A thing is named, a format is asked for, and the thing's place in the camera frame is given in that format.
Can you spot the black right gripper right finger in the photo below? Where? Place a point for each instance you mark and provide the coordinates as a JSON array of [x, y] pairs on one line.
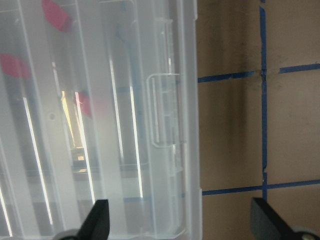
[[266, 224]]

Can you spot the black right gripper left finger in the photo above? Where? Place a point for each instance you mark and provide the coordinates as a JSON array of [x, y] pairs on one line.
[[97, 224]]

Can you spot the clear plastic box lid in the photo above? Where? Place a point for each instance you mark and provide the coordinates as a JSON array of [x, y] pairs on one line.
[[112, 150]]

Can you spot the red block lower right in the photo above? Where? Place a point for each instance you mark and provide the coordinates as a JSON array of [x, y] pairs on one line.
[[82, 99]]

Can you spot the red block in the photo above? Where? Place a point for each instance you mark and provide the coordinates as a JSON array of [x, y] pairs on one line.
[[56, 16], [82, 99], [14, 66]]

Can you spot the clear plastic storage box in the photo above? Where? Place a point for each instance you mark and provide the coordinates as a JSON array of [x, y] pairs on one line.
[[160, 112]]

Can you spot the red block centre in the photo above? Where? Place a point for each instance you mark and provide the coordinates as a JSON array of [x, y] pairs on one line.
[[14, 66]]

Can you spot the red block upper right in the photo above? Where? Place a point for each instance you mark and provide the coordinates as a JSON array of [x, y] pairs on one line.
[[56, 16]]

